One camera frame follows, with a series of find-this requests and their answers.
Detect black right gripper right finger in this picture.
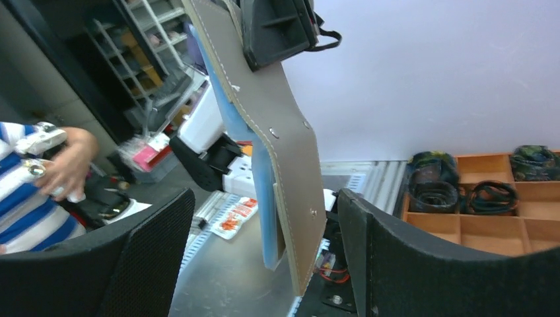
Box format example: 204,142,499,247
337,189,559,316

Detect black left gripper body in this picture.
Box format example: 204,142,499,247
238,0,342,71

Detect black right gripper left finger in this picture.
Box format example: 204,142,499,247
1,189,195,316

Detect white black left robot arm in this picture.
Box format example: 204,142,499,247
172,1,328,207

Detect dark rolled belts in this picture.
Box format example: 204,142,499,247
405,145,559,221

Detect person in striped shirt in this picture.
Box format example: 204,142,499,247
1,122,99,254

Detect wooden compartment tray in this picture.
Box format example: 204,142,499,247
393,145,559,256

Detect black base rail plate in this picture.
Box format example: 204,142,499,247
295,211,357,316

